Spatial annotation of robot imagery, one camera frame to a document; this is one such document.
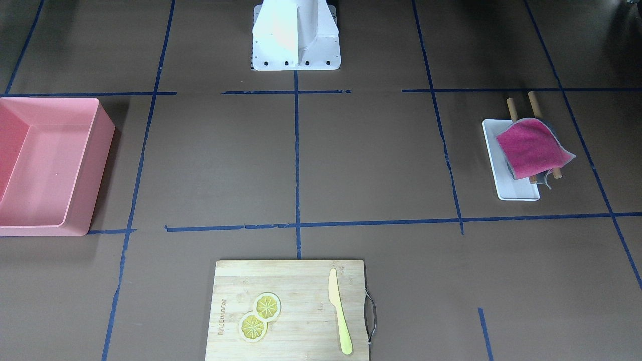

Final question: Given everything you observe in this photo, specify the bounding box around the pink and grey cloth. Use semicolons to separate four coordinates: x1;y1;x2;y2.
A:
495;117;576;184

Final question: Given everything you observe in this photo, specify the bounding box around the bamboo cutting board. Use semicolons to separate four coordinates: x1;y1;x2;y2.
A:
205;260;371;360

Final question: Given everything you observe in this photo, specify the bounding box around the white rectangular tray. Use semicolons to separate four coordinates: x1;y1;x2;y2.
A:
482;119;540;201

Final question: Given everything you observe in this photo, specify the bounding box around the wooden rack rod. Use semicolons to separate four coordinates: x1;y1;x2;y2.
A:
506;98;537;185
527;91;563;179

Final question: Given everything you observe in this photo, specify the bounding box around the yellow plastic knife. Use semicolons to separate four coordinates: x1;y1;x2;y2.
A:
328;268;353;355

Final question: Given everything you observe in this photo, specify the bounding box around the lower lemon slice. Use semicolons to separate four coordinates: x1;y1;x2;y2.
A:
238;311;269;343

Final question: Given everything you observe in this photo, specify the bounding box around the pink plastic bin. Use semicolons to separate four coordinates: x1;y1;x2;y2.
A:
1;97;115;236

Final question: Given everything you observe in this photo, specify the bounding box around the lemon slice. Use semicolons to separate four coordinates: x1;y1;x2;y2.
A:
254;292;282;323
238;311;269;343

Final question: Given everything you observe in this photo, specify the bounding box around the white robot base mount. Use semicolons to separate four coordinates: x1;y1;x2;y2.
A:
251;1;342;71

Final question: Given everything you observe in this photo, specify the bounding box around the upper lemon slice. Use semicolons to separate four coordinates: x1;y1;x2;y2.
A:
254;292;282;323

